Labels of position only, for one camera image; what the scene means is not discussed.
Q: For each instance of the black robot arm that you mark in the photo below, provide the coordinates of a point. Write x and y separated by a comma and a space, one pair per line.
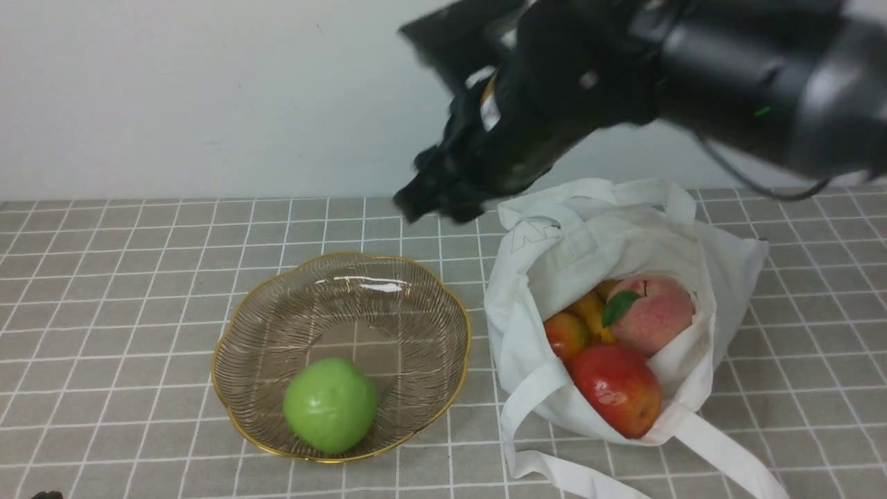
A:
784, 95

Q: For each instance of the green apple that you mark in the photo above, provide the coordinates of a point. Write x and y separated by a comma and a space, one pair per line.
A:
331, 405

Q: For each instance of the pink peach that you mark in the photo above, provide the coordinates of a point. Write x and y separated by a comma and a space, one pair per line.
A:
647, 311

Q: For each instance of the small red-orange fruit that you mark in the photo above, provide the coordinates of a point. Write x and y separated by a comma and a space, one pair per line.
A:
567, 335

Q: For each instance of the white cloth tote bag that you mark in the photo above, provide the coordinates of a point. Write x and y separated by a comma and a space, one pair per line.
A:
559, 244

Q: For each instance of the large red apple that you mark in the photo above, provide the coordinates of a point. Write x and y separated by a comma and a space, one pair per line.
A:
619, 385

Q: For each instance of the gold-rimmed glass fruit bowl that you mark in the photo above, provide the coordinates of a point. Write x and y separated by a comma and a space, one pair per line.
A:
390, 317

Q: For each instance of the grey checked tablecloth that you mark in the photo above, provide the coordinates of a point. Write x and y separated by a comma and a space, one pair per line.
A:
111, 310

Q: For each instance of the yellow fruit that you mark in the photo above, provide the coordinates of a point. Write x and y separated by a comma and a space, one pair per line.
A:
589, 309

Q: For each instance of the dark object at bottom edge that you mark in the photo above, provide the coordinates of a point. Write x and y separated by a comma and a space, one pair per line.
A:
48, 495

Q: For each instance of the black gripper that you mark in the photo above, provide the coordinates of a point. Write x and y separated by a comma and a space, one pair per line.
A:
529, 80

